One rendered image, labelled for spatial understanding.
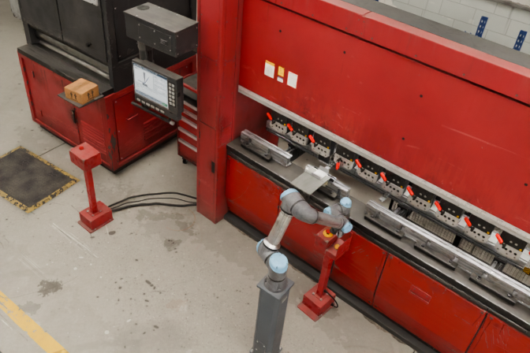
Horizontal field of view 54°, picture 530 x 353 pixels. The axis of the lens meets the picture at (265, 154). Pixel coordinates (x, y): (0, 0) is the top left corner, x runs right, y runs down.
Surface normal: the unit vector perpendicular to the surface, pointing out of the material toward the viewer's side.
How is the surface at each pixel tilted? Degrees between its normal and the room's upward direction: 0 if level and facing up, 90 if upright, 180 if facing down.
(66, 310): 0
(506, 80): 90
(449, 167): 90
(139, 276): 0
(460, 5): 90
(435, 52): 90
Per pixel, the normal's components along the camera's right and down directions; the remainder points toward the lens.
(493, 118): -0.64, 0.43
